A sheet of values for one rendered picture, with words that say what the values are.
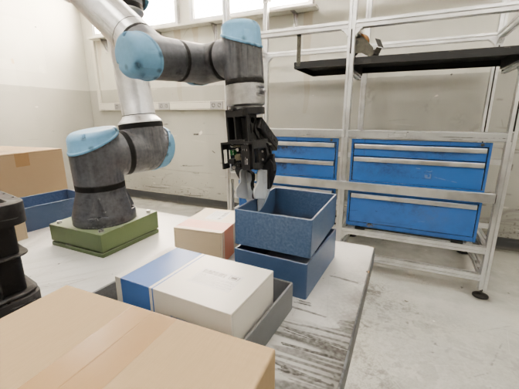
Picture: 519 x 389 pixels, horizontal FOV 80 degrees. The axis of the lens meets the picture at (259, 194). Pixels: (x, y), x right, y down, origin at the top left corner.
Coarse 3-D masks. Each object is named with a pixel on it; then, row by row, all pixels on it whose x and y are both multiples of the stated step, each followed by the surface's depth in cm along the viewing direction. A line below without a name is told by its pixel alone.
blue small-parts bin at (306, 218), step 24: (288, 192) 74; (312, 192) 72; (240, 216) 58; (264, 216) 56; (288, 216) 54; (312, 216) 73; (240, 240) 59; (264, 240) 57; (288, 240) 55; (312, 240) 54
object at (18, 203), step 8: (0, 192) 38; (0, 200) 35; (8, 200) 34; (16, 200) 34; (0, 208) 32; (8, 208) 33; (16, 208) 34; (24, 208) 35; (0, 216) 32; (8, 216) 33; (16, 216) 34; (24, 216) 35; (0, 224) 32; (8, 224) 33; (16, 224) 34
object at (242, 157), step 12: (252, 108) 58; (264, 108) 61; (228, 120) 58; (240, 120) 59; (252, 120) 61; (228, 132) 58; (240, 132) 59; (252, 132) 61; (228, 144) 61; (240, 144) 60; (252, 144) 57; (264, 144) 61; (228, 156) 62; (240, 156) 60; (252, 156) 59; (264, 156) 62; (240, 168) 61; (252, 168) 59
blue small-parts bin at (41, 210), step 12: (48, 192) 105; (60, 192) 108; (72, 192) 108; (24, 204) 99; (36, 204) 102; (48, 204) 92; (60, 204) 94; (72, 204) 97; (36, 216) 89; (48, 216) 92; (60, 216) 95; (36, 228) 90
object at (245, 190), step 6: (240, 174) 64; (246, 174) 66; (252, 174) 65; (240, 180) 64; (246, 180) 66; (252, 180) 66; (240, 186) 64; (246, 186) 66; (252, 186) 66; (240, 192) 64; (246, 192) 66; (252, 192) 66; (246, 198) 67; (252, 198) 66
